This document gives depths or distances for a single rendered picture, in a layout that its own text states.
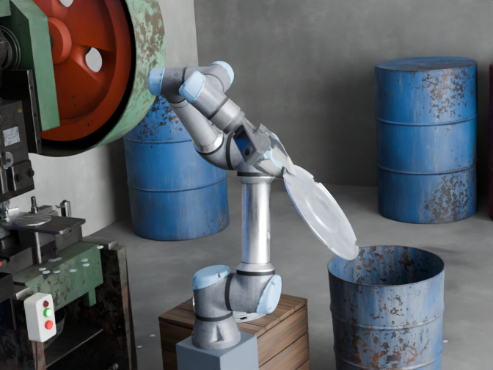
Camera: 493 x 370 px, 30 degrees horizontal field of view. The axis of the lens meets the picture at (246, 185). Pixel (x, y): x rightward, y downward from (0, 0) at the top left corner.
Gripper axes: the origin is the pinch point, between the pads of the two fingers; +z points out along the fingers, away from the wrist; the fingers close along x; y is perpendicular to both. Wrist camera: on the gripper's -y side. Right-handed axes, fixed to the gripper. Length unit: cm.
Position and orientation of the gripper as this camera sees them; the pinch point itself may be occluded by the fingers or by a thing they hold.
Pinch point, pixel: (290, 175)
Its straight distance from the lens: 233.7
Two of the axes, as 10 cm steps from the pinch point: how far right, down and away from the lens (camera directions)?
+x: -6.6, 7.1, 2.6
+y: 0.9, -2.7, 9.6
